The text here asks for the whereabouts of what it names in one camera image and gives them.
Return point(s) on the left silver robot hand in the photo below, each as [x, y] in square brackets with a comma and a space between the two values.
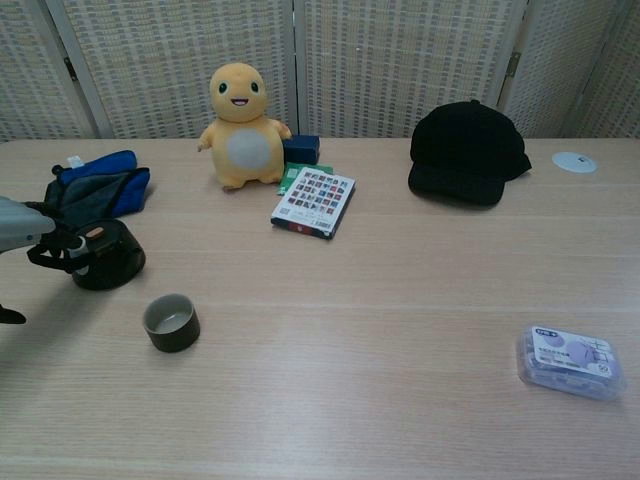
[25, 225]

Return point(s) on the black teapot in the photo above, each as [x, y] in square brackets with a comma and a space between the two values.
[115, 267]

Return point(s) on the dark green ceramic cup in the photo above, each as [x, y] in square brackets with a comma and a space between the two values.
[176, 340]

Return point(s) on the blue grey folded cloth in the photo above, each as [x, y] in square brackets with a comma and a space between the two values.
[100, 190]

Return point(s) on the woven folding screen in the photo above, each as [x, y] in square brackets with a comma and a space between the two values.
[175, 60]

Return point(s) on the yellow plush toy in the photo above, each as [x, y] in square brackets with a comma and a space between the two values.
[245, 150]

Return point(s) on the dark blue box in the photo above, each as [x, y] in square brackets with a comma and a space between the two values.
[302, 148]

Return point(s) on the white box with picture grid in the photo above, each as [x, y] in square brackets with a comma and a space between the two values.
[312, 200]

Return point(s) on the black cap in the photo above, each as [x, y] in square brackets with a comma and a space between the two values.
[460, 150]

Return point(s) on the purple clear plastic box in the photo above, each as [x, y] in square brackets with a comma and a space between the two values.
[570, 360]

